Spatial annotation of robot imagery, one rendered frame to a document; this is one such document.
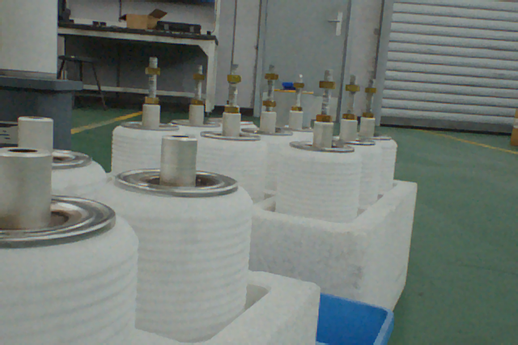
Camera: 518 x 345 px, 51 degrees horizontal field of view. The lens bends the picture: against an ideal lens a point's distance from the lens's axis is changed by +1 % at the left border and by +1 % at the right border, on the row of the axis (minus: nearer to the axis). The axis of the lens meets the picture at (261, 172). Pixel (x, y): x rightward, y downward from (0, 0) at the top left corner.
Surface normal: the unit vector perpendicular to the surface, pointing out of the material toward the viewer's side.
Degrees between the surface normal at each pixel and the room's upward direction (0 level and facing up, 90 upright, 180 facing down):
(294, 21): 90
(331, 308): 88
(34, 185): 90
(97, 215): 4
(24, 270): 58
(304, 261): 90
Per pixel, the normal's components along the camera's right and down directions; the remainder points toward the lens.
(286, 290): 0.07, -0.99
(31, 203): 0.63, 0.17
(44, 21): 0.83, 0.15
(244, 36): 0.04, 0.16
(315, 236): -0.40, 0.11
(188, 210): 0.30, -0.39
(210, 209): 0.52, -0.39
